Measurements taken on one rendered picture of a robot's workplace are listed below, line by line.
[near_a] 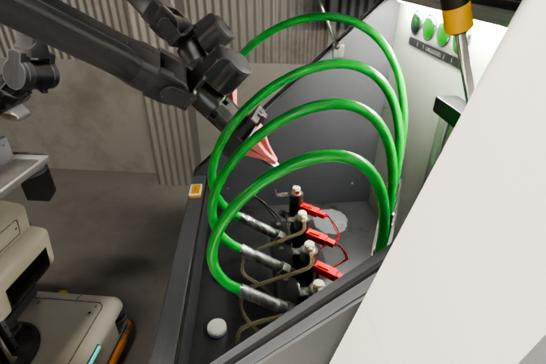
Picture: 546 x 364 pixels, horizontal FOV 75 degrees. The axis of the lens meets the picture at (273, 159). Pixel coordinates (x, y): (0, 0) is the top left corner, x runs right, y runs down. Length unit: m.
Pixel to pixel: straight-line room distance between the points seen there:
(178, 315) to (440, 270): 0.51
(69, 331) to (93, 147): 1.76
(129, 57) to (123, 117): 2.30
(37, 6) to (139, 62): 0.14
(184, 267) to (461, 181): 0.61
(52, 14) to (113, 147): 2.51
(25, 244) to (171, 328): 0.66
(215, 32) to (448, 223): 0.62
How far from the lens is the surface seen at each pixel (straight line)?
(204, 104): 0.64
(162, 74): 0.59
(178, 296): 0.73
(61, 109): 3.11
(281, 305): 0.55
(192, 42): 0.83
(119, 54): 0.58
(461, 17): 0.30
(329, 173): 1.08
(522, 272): 0.24
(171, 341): 0.68
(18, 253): 1.22
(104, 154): 3.12
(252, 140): 0.46
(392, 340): 0.34
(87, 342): 1.61
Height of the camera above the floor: 1.50
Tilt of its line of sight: 29 degrees down
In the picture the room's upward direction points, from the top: straight up
